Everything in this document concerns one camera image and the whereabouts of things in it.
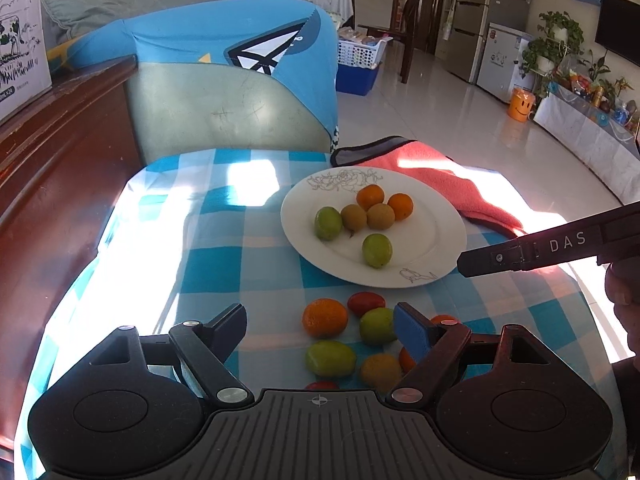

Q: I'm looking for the blue checkered tablecloth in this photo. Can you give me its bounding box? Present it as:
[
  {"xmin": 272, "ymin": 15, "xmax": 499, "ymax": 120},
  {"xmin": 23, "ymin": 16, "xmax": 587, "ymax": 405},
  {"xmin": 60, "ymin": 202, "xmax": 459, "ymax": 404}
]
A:
[{"xmin": 23, "ymin": 150, "xmax": 627, "ymax": 479}]

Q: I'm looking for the green jujube fruit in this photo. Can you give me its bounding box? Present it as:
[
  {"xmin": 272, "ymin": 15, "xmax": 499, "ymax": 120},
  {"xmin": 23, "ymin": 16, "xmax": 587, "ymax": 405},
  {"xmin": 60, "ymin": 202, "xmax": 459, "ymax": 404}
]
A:
[{"xmin": 314, "ymin": 206, "xmax": 343, "ymax": 242}]

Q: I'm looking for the silver refrigerator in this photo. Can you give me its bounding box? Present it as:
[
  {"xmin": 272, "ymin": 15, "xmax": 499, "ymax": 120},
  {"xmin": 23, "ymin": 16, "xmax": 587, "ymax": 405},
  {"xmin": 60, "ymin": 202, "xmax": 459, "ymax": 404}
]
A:
[{"xmin": 434, "ymin": 0, "xmax": 539, "ymax": 84}]

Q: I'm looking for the dark wooden cabinet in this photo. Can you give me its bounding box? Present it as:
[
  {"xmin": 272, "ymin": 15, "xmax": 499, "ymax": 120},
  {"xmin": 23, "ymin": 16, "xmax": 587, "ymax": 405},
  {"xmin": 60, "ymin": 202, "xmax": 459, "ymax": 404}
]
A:
[{"xmin": 1, "ymin": 56, "xmax": 142, "ymax": 463}]

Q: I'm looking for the orange smiley bucket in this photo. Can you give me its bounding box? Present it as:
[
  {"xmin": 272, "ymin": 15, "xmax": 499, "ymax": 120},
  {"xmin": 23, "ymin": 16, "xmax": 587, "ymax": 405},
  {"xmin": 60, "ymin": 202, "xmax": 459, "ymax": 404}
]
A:
[{"xmin": 506, "ymin": 87, "xmax": 536, "ymax": 122}]

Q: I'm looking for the coral pink towel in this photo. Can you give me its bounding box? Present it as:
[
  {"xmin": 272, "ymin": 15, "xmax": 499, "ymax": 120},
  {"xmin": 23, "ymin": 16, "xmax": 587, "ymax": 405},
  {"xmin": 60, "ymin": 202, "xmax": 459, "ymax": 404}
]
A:
[{"xmin": 330, "ymin": 136, "xmax": 525, "ymax": 238}]

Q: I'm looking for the person right hand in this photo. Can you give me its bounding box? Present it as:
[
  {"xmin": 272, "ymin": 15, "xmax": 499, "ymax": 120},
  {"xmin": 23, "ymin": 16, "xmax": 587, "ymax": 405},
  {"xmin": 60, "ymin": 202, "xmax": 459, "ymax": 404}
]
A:
[{"xmin": 604, "ymin": 264, "xmax": 640, "ymax": 368}]

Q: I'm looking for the white milk carton box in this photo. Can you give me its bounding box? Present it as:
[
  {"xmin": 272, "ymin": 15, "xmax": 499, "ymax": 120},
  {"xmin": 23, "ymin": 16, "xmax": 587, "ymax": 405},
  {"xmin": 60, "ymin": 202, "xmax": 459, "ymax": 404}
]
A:
[{"xmin": 1, "ymin": 0, "xmax": 51, "ymax": 122}]

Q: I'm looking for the blue plastic bin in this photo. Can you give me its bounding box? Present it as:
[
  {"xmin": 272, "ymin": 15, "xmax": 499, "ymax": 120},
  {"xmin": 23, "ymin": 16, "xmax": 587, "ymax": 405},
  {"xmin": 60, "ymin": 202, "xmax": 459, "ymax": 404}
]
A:
[{"xmin": 335, "ymin": 64, "xmax": 380, "ymax": 96}]

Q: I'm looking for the white floral plate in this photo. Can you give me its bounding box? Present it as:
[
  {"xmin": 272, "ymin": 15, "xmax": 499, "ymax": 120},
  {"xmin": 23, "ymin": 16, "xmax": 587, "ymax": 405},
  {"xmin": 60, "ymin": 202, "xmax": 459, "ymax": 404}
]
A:
[{"xmin": 281, "ymin": 167, "xmax": 466, "ymax": 288}]

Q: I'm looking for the small white fridge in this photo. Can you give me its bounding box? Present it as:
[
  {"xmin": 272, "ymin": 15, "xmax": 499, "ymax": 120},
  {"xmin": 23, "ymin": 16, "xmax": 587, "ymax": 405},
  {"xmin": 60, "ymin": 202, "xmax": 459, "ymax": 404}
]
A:
[{"xmin": 476, "ymin": 23, "xmax": 534, "ymax": 104}]

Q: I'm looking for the wooden dining chair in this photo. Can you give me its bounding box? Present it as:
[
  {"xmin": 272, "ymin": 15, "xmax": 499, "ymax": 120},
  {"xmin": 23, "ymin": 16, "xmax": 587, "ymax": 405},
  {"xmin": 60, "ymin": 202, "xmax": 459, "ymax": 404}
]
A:
[{"xmin": 363, "ymin": 0, "xmax": 422, "ymax": 84}]

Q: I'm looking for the potted green plant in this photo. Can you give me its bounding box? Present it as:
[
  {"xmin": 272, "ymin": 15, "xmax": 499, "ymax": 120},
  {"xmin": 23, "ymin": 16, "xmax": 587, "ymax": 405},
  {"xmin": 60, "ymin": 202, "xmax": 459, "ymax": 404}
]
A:
[{"xmin": 520, "ymin": 11, "xmax": 585, "ymax": 100}]

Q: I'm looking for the orange mandarin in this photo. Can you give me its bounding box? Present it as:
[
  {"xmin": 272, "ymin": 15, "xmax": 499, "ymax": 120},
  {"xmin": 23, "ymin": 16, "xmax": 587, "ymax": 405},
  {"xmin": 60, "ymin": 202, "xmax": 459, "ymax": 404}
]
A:
[
  {"xmin": 356, "ymin": 184, "xmax": 385, "ymax": 211},
  {"xmin": 387, "ymin": 193, "xmax": 414, "ymax": 222}
]

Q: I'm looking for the white lattice basket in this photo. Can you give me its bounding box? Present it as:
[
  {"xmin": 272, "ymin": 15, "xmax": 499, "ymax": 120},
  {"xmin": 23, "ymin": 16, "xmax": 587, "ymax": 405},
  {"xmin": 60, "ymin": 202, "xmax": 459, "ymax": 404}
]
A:
[{"xmin": 337, "ymin": 36, "xmax": 392, "ymax": 70}]

